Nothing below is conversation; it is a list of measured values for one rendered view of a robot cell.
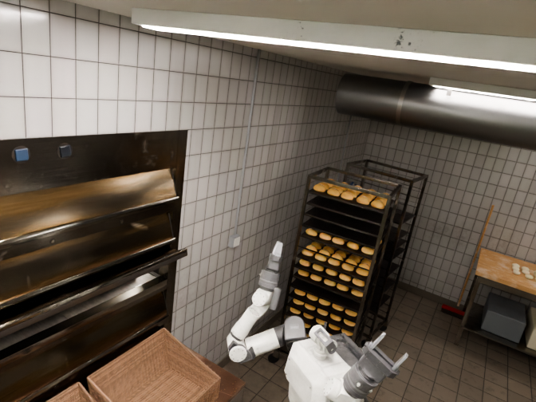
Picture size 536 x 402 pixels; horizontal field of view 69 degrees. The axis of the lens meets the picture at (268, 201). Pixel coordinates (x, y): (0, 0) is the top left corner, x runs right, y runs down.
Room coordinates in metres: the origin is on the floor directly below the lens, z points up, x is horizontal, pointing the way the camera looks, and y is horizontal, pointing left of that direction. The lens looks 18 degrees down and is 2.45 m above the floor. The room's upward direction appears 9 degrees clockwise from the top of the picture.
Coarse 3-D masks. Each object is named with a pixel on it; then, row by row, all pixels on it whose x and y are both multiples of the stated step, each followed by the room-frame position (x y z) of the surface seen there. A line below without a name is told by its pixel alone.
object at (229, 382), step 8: (192, 352) 2.21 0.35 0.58; (208, 360) 2.15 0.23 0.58; (152, 368) 2.00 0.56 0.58; (216, 368) 2.08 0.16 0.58; (224, 376) 2.03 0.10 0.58; (232, 376) 2.04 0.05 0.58; (224, 384) 1.96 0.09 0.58; (232, 384) 1.97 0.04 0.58; (240, 384) 1.98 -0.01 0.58; (176, 392) 1.84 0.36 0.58; (224, 392) 1.90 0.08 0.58; (232, 392) 1.91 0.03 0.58; (240, 392) 1.97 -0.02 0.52; (120, 400) 1.72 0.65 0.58; (136, 400) 1.74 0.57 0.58; (216, 400) 1.83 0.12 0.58; (224, 400) 1.84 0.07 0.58; (232, 400) 1.90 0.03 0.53; (240, 400) 1.99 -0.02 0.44
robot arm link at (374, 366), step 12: (360, 360) 1.01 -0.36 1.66; (372, 360) 0.99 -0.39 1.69; (384, 360) 1.01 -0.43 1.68; (348, 372) 1.02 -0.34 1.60; (360, 372) 0.99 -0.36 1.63; (372, 372) 0.98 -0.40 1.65; (384, 372) 0.97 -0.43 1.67; (396, 372) 0.97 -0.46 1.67; (360, 384) 0.97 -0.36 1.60; (372, 384) 0.97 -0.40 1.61
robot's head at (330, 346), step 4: (320, 328) 1.35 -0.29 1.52; (316, 332) 1.34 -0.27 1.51; (324, 332) 1.32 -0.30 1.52; (316, 336) 1.32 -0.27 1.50; (328, 336) 1.30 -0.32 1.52; (320, 340) 1.30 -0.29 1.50; (328, 340) 1.29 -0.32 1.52; (332, 340) 1.28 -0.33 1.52; (324, 344) 1.27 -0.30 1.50; (328, 344) 1.27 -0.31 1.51; (332, 344) 1.28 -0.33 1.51; (336, 344) 1.31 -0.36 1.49; (324, 348) 1.28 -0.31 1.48; (328, 348) 1.27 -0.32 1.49; (332, 348) 1.28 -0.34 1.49; (336, 348) 1.29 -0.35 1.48; (324, 352) 1.28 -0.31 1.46; (328, 352) 1.28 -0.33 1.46; (332, 352) 1.28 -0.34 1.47
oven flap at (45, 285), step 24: (168, 216) 2.10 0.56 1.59; (72, 240) 1.59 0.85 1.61; (96, 240) 1.68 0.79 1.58; (120, 240) 1.79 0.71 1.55; (144, 240) 1.91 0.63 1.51; (168, 240) 2.03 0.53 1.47; (0, 264) 1.32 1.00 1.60; (24, 264) 1.39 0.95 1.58; (48, 264) 1.47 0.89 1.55; (72, 264) 1.55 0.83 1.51; (96, 264) 1.64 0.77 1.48; (0, 288) 1.29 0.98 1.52; (24, 288) 1.36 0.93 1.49; (48, 288) 1.41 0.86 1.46
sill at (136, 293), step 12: (144, 288) 1.96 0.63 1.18; (156, 288) 2.02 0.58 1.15; (108, 300) 1.80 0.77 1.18; (120, 300) 1.81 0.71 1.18; (132, 300) 1.87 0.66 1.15; (84, 312) 1.66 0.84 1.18; (96, 312) 1.68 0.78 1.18; (108, 312) 1.73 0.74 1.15; (60, 324) 1.55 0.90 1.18; (72, 324) 1.56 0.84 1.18; (84, 324) 1.61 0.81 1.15; (36, 336) 1.45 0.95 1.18; (48, 336) 1.46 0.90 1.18; (60, 336) 1.50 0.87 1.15; (12, 348) 1.35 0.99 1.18; (24, 348) 1.36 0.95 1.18; (36, 348) 1.40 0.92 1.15; (0, 360) 1.28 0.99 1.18; (12, 360) 1.32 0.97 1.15
